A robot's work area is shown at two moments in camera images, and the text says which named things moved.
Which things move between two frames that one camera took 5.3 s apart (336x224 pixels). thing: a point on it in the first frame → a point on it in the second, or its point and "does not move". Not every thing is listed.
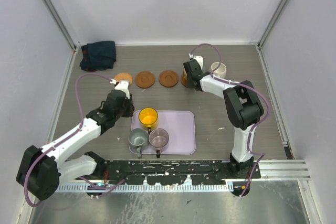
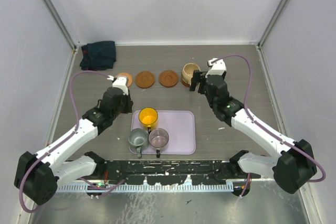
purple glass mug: [158, 138] does not move
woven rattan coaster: [124, 76] does not move
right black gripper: [188, 82] → [198, 77]
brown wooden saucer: [168, 78] does not move
